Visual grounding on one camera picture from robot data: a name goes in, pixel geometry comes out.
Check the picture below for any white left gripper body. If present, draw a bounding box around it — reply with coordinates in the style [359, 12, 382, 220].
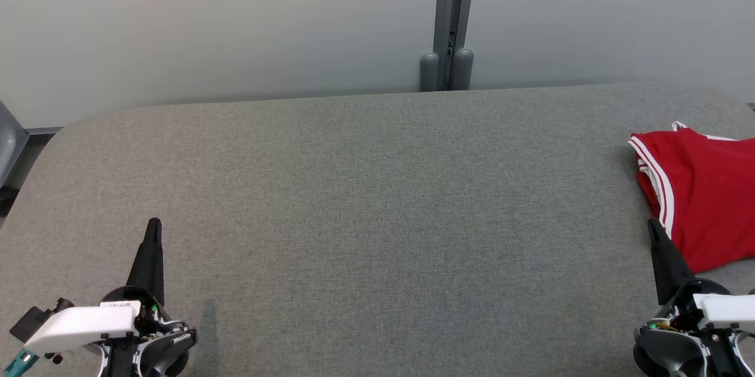
[24, 286, 166, 355]

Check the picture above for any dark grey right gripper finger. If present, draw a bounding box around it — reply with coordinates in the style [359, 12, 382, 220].
[646, 218, 697, 307]

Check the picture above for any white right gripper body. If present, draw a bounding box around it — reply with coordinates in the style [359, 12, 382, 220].
[652, 278, 755, 333]

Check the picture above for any grey cylindrical post foot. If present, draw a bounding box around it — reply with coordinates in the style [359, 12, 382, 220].
[419, 51, 441, 92]
[452, 48, 475, 91]

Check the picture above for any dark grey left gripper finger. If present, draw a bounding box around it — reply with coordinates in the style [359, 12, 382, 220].
[127, 217, 165, 307]

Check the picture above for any teal connector left camera cable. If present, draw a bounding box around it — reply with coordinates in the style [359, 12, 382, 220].
[0, 349, 40, 377]

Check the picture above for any grey tubular cart frame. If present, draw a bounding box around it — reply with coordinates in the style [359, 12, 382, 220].
[0, 100, 29, 189]

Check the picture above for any red and white basketball jersey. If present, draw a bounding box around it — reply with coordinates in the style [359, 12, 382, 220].
[628, 122, 755, 275]

